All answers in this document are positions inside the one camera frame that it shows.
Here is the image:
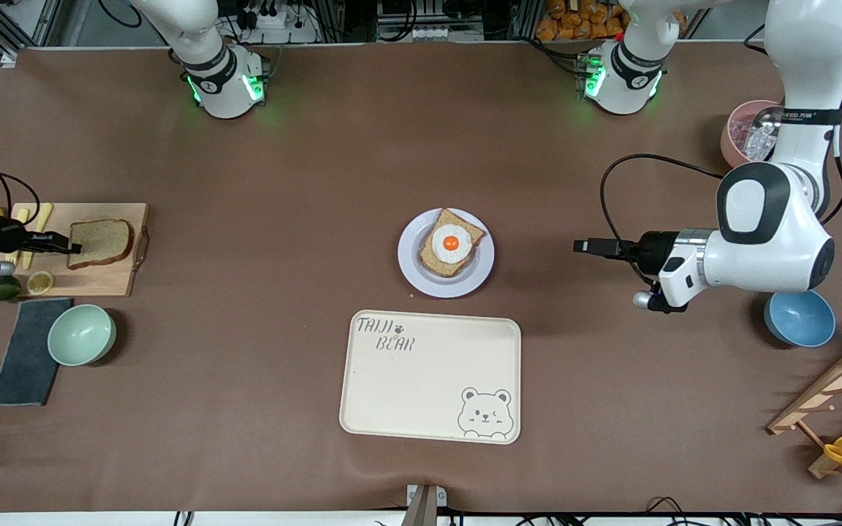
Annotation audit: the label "brown bread slice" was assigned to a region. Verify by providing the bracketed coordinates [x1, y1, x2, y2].
[419, 208, 487, 278]
[67, 218, 134, 270]

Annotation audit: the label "fried egg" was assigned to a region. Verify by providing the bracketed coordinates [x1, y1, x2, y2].
[432, 224, 473, 265]

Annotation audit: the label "pale lilac round plate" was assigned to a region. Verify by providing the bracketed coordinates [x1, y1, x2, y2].
[398, 208, 496, 299]

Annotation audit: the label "yellow plastic knife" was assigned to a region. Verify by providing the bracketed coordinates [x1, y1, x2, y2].
[22, 205, 53, 270]

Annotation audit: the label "yellow plastic fork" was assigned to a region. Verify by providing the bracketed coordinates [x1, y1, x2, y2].
[4, 208, 30, 270]

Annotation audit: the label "wooden cutting board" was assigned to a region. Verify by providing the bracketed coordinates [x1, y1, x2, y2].
[0, 202, 151, 297]

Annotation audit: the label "mint green bowl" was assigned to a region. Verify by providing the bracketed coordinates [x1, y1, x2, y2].
[48, 304, 117, 367]

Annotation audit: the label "dark grey cloth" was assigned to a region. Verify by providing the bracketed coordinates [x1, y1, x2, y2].
[0, 297, 75, 407]

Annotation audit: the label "pink bowl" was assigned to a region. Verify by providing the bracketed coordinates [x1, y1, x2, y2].
[721, 99, 787, 167]

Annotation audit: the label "clear ice cubes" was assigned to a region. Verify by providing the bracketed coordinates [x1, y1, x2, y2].
[746, 129, 780, 163]

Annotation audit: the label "blue bowl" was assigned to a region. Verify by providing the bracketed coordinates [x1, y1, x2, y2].
[763, 289, 837, 348]

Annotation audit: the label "metal scoop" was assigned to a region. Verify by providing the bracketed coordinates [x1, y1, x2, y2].
[753, 107, 784, 140]

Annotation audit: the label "wooden rack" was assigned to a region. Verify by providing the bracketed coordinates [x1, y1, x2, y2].
[767, 336, 842, 480]

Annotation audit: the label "pile of orange bread rolls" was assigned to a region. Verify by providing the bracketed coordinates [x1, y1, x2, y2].
[536, 0, 630, 42]

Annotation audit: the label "cream bear print tray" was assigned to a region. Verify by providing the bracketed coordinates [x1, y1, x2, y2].
[339, 310, 523, 445]

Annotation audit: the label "white socket strip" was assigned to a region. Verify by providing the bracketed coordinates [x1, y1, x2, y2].
[379, 26, 484, 42]

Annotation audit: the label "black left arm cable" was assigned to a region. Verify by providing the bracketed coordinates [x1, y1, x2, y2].
[600, 153, 729, 287]

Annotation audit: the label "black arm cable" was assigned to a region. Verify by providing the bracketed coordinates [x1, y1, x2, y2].
[0, 167, 40, 220]
[600, 153, 729, 287]

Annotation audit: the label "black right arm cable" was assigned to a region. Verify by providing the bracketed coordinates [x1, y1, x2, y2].
[0, 167, 40, 220]

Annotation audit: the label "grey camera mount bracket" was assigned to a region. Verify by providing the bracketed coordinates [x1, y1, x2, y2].
[401, 484, 448, 526]

